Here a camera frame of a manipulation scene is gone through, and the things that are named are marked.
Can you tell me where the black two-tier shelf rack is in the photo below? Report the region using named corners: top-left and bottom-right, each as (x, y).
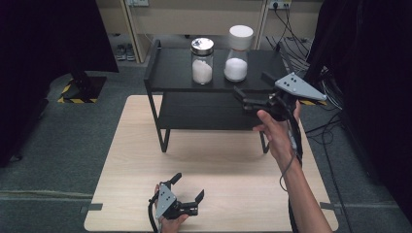
top-left (143, 39), bottom-right (301, 154)

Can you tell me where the glass jar with metal lid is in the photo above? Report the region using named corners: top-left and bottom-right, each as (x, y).
top-left (189, 37), bottom-right (216, 86)

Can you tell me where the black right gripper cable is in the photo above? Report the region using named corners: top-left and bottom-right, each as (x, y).
top-left (278, 96), bottom-right (305, 233)

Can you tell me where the person's right hand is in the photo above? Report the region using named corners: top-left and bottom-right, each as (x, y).
top-left (252, 99), bottom-right (304, 167)

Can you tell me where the person's left hand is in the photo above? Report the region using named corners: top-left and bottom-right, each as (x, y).
top-left (153, 183), bottom-right (190, 233)

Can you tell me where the black stand base striped tape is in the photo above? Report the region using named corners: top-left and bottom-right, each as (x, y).
top-left (297, 76), bottom-right (328, 107)
top-left (56, 69), bottom-right (108, 105)

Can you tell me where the white power strip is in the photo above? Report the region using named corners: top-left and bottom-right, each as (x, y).
top-left (127, 0), bottom-right (151, 8)
top-left (267, 0), bottom-right (292, 11)

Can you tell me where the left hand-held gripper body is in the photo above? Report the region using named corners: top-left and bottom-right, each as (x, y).
top-left (154, 183), bottom-right (199, 221)

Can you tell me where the grey tape strip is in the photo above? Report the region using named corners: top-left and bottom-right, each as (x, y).
top-left (80, 202), bottom-right (104, 215)
top-left (319, 201), bottom-right (343, 216)

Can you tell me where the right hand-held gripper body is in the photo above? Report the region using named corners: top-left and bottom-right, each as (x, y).
top-left (241, 72), bottom-right (328, 123)

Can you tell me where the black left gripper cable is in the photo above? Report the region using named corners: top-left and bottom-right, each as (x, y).
top-left (147, 193), bottom-right (162, 233)

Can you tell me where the dark curtain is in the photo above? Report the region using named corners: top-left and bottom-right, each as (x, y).
top-left (305, 0), bottom-right (412, 224)
top-left (0, 0), bottom-right (120, 168)

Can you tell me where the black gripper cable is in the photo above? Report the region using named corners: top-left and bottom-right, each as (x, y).
top-left (278, 96), bottom-right (305, 233)
top-left (147, 193), bottom-right (162, 233)

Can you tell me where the glass jar with white lid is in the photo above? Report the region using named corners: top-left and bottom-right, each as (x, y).
top-left (223, 24), bottom-right (255, 83)

